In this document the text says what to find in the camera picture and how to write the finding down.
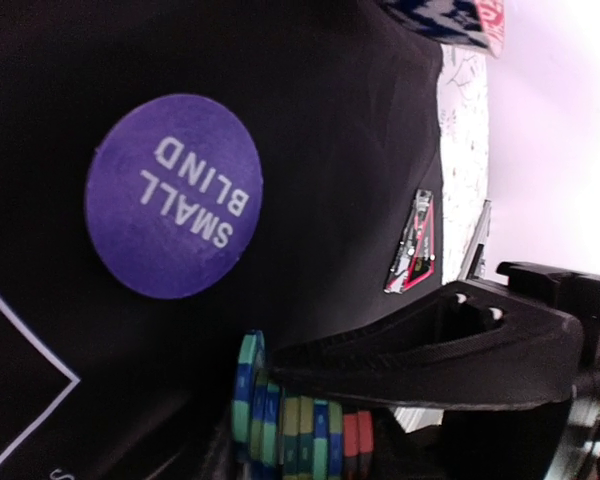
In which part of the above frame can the purple small blind button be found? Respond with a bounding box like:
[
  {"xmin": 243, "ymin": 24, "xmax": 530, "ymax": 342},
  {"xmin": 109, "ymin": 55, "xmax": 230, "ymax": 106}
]
[{"xmin": 85, "ymin": 94, "xmax": 263, "ymax": 300}]

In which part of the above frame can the triangular all in button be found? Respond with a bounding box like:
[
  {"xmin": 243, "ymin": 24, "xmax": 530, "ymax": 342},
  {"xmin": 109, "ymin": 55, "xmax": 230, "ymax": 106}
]
[{"xmin": 384, "ymin": 189, "xmax": 436, "ymax": 294}]

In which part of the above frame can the red patterned bowl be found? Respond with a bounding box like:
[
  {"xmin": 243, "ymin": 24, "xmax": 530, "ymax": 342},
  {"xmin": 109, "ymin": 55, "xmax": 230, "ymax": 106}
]
[{"xmin": 376, "ymin": 0, "xmax": 505, "ymax": 58}]

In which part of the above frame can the green blue chip stack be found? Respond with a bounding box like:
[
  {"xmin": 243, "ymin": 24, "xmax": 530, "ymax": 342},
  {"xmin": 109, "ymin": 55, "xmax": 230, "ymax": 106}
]
[{"xmin": 231, "ymin": 330, "xmax": 374, "ymax": 480}]

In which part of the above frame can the black poker felt mat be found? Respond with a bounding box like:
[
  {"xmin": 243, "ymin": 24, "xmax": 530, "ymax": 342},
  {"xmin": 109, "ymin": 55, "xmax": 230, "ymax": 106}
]
[{"xmin": 0, "ymin": 1, "xmax": 443, "ymax": 479}]

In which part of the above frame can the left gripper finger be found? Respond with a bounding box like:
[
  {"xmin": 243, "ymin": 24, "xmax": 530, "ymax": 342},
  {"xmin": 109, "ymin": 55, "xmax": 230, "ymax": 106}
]
[{"xmin": 268, "ymin": 281, "xmax": 580, "ymax": 411}]

